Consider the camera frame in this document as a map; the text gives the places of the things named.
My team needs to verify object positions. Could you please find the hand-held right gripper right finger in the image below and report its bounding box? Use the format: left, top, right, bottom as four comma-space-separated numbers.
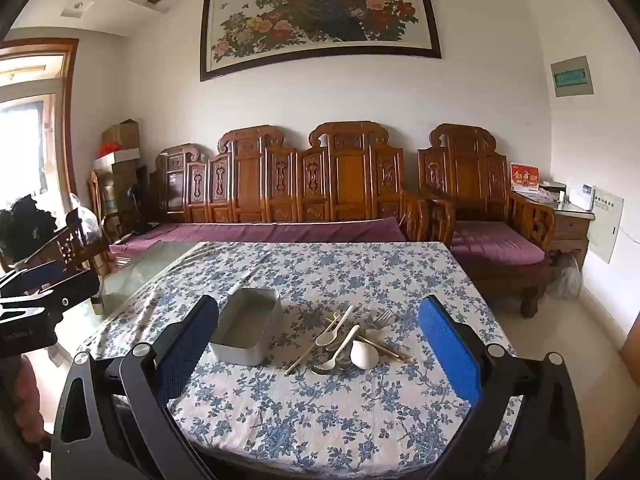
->
417, 296, 587, 480

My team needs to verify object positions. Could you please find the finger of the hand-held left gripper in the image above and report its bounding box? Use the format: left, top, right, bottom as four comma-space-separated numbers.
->
0, 261, 68, 293
0, 270, 101, 328

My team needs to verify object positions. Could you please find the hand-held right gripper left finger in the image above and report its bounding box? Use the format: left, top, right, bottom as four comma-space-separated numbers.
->
51, 294, 221, 480

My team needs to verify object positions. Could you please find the metal tin box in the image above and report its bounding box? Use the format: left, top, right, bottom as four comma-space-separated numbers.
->
209, 287, 282, 367

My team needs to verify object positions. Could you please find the metal fork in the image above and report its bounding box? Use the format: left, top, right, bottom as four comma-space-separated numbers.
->
367, 310, 397, 333

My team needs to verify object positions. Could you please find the white ceramic spoon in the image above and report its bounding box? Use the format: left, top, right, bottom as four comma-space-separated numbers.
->
349, 340, 381, 371

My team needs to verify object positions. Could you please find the cream plastic spoon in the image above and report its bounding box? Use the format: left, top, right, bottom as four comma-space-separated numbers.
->
315, 305, 356, 347
320, 325, 361, 370

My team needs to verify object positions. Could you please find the person's left forearm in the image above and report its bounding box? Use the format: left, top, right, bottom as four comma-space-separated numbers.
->
0, 355, 43, 461

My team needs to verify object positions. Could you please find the dark wooden chair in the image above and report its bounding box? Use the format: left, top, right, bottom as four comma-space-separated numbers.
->
20, 210, 108, 281

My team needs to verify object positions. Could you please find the dark cloth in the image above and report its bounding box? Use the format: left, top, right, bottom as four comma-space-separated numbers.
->
0, 195, 56, 261

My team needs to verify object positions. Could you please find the clear plastic bag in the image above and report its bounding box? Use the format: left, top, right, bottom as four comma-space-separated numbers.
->
70, 192, 104, 241

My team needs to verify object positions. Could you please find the dark wooden cabinet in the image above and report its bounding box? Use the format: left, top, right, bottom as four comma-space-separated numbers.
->
92, 160, 151, 231

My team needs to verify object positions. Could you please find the purple armchair cushion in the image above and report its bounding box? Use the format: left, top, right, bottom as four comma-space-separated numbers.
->
452, 220, 546, 266

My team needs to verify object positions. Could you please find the blue floral tablecloth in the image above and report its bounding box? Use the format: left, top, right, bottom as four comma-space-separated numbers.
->
75, 241, 518, 466

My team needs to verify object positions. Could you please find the purple sofa cushion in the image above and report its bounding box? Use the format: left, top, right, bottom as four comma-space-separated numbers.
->
107, 218, 408, 263

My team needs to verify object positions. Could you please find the translucent plastic bag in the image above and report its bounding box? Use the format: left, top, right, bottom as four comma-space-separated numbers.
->
547, 252, 581, 298

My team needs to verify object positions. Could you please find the white box with red flowers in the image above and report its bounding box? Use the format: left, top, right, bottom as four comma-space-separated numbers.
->
95, 142, 142, 168

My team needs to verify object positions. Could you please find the brown cardboard box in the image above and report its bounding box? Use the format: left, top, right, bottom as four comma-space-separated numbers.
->
102, 120, 141, 153

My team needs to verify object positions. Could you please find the wooden side table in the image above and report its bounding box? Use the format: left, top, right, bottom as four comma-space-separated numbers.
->
550, 200, 596, 271

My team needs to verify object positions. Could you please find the carved wooden armchair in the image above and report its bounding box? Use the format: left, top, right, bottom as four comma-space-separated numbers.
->
417, 123, 557, 318

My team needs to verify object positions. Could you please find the brown board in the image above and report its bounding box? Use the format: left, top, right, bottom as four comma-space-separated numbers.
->
620, 310, 640, 391

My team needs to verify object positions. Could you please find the red card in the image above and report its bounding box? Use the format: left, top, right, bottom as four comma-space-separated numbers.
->
510, 162, 541, 193

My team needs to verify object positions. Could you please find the white electrical panel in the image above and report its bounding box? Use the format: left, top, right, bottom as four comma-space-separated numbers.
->
587, 187, 625, 264

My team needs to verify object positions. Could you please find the white desk device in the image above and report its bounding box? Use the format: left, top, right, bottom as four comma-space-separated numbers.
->
570, 185, 596, 211

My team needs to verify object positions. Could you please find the carved wooden sofa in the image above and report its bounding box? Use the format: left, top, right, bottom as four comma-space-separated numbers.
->
87, 121, 456, 281

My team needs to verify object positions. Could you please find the framed peacock painting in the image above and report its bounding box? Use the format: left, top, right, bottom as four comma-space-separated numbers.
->
200, 0, 442, 82

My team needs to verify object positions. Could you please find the wooden door frame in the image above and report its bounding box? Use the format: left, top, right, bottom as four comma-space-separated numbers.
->
0, 37, 80, 201

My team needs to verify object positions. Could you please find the grey wall box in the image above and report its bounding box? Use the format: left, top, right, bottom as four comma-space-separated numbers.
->
551, 56, 594, 97

